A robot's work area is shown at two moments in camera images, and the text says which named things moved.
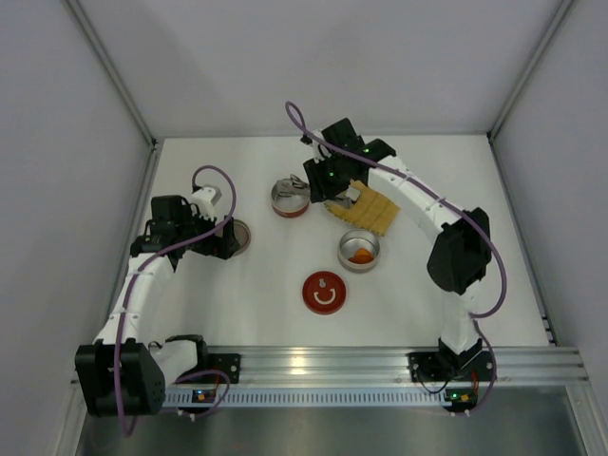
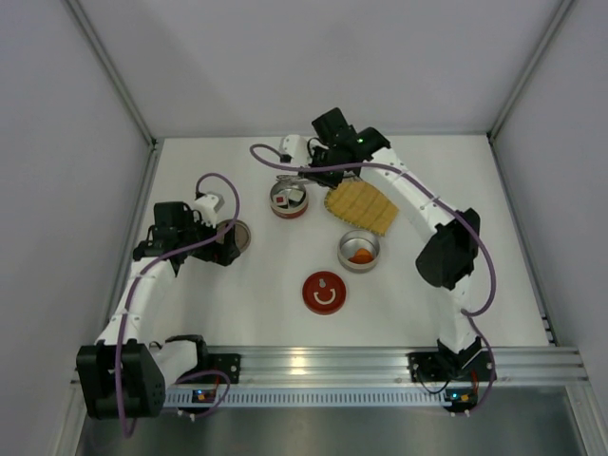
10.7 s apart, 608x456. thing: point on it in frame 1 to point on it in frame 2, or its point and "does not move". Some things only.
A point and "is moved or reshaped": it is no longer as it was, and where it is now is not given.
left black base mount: x=227 y=363 does not move
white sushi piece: x=352 y=194 to x=295 y=195
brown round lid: x=242 y=233 does not move
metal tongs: x=298 y=186 is moved or reshaped
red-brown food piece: x=362 y=256 does not move
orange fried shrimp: x=362 y=256 does not move
